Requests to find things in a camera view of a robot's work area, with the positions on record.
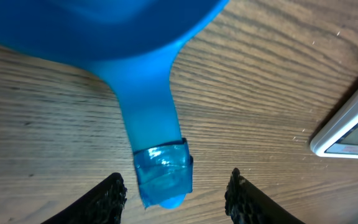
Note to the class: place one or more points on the white digital kitchen scale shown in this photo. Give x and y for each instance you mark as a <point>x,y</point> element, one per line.
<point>339,136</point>

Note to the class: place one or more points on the blue plastic measuring scoop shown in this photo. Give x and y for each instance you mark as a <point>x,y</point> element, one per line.
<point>131,45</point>

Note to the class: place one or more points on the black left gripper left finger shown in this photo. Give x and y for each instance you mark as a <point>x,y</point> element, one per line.
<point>103,204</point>

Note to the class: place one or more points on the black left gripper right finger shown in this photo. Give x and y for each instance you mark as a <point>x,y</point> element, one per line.
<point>246,204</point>

